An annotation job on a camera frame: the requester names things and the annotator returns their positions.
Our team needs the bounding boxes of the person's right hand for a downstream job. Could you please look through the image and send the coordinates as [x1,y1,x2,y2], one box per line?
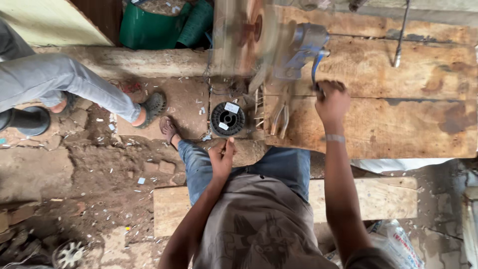
[315,79,352,129]

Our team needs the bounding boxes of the person's left hand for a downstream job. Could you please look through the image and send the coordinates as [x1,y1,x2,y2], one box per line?
[208,137,237,181]

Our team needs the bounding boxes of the blue crank handle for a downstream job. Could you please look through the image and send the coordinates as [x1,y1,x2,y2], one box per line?
[311,49,331,92]

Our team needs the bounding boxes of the grey coil winding machine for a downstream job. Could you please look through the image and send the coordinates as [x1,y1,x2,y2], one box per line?
[274,22,331,81]

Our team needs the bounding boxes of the row of metal nails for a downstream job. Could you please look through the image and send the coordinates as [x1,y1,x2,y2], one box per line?
[253,87,266,130]

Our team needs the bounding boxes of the metal pliers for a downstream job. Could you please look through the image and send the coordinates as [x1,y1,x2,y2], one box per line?
[269,102,290,140]

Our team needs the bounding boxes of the person's blue jeans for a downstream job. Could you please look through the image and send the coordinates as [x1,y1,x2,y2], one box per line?
[177,139,311,207]

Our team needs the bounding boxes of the person's grey printed shirt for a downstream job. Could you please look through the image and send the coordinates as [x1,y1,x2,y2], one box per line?
[191,173,398,269]

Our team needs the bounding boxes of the thin metal rod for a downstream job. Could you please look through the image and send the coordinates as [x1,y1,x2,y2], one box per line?
[392,0,412,68]

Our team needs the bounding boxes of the spinning wooden coil former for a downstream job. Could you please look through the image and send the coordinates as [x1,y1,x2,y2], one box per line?
[212,0,296,96]

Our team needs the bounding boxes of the white cloth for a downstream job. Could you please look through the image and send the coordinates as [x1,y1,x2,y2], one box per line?
[350,158,455,175]

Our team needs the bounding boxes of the wooden bench plank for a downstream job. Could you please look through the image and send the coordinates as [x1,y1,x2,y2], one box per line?
[153,176,418,238]

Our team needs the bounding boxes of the dark green mesh roll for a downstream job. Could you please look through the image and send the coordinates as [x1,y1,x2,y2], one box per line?
[176,0,214,49]

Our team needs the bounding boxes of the green plastic tub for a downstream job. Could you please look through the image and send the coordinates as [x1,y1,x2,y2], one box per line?
[119,1,192,51]

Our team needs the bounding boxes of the white printed sack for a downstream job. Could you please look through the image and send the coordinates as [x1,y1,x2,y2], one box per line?
[324,219,425,269]

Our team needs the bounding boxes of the white plastic fan impeller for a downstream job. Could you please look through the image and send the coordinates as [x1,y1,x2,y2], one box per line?
[52,241,87,269]

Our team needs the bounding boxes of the cream painted board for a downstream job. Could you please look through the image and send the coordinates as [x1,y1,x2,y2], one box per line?
[0,0,113,48]

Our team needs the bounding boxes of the black wire spool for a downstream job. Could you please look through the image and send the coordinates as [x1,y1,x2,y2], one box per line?
[210,101,246,137]

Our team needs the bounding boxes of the red wire tangle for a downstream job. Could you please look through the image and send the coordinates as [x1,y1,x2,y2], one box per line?
[119,80,143,95]

